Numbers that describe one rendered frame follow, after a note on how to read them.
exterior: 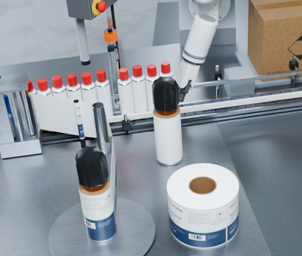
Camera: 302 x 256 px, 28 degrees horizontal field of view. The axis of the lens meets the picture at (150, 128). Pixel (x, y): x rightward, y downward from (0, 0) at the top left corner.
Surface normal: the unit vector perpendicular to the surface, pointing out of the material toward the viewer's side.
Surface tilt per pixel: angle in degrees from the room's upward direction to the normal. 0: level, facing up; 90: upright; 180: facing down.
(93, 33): 0
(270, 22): 90
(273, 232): 0
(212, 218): 90
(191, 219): 90
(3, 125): 90
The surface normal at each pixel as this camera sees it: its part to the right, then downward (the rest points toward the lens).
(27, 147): 0.14, 0.55
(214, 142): -0.07, -0.82
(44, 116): -0.36, 0.55
